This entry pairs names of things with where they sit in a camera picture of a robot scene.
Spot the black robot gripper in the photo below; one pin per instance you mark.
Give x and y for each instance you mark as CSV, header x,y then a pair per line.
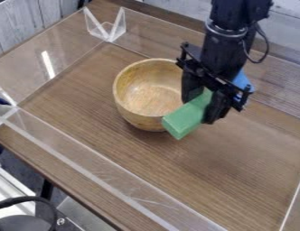
x,y
215,67

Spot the green rectangular block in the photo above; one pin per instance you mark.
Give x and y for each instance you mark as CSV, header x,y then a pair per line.
x,y
188,117

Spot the brown wooden bowl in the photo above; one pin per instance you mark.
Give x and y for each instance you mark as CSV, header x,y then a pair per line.
x,y
147,92

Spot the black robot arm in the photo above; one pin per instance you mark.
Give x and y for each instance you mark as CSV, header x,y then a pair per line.
x,y
234,13

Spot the black metal table leg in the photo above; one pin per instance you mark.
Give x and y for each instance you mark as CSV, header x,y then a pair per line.
x,y
48,190

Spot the blue object at edge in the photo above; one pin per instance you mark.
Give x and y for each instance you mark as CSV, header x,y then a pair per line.
x,y
4,102

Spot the clear acrylic tray wall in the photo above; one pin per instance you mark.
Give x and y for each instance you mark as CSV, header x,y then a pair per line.
x,y
228,178

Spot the clear acrylic corner bracket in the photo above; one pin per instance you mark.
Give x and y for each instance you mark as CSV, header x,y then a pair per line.
x,y
105,31

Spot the grey metal bracket with screw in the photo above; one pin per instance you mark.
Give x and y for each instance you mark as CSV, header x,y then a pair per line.
x,y
53,216

